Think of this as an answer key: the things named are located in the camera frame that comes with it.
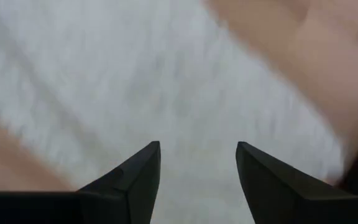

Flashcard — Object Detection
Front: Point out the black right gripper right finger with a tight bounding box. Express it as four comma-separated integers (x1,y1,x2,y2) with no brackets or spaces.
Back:
235,141,358,224

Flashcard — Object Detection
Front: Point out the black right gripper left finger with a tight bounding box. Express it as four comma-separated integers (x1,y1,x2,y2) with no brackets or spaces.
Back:
0,141,162,224

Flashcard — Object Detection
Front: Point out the white textured cloth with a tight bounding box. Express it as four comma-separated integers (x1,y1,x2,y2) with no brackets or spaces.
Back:
0,0,346,224

